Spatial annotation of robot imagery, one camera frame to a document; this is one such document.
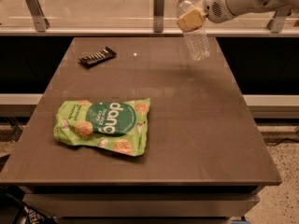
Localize green rice chips bag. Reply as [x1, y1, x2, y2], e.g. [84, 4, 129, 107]
[53, 98, 150, 157]

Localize black snack bar wrapper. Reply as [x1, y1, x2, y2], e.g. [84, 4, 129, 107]
[78, 47, 117, 68]

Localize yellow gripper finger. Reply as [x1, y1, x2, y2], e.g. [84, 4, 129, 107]
[177, 8, 204, 32]

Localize left metal railing bracket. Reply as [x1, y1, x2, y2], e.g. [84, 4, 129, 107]
[25, 0, 50, 32]

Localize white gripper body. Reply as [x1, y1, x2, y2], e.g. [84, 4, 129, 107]
[203, 0, 233, 23]

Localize right metal railing bracket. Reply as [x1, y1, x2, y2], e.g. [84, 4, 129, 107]
[267, 6, 292, 34]

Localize glass railing panel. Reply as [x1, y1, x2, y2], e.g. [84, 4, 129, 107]
[0, 0, 274, 29]

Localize dark items under table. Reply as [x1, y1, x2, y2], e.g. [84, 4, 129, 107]
[0, 187, 58, 224]

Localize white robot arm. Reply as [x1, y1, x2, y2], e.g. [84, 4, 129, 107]
[177, 0, 299, 33]

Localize clear plastic water bottle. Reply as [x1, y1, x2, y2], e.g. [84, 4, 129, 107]
[177, 0, 210, 61]

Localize middle metal railing bracket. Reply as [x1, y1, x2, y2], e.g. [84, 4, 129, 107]
[153, 0, 164, 33]

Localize metal railing bracket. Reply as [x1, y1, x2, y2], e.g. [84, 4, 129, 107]
[153, 0, 164, 33]
[25, 0, 50, 32]
[267, 6, 292, 34]

